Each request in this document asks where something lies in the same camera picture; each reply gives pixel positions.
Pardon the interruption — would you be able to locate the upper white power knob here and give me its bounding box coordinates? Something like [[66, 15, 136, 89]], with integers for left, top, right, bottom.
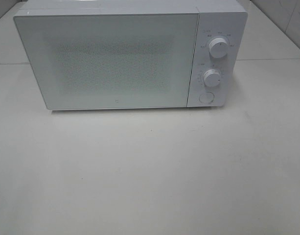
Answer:
[[208, 36, 229, 59]]

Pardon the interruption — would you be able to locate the white microwave oven body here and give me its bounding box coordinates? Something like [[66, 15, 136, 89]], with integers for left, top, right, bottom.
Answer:
[[13, 0, 248, 109]]

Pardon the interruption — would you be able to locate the white microwave door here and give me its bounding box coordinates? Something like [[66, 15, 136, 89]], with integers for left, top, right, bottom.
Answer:
[[14, 14, 198, 110]]

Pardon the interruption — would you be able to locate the white timer knob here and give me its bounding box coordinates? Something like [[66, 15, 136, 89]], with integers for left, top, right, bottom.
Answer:
[[203, 69, 221, 87]]

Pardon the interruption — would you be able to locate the round door release button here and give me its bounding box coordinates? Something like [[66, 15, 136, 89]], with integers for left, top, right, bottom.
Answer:
[[199, 92, 214, 104]]

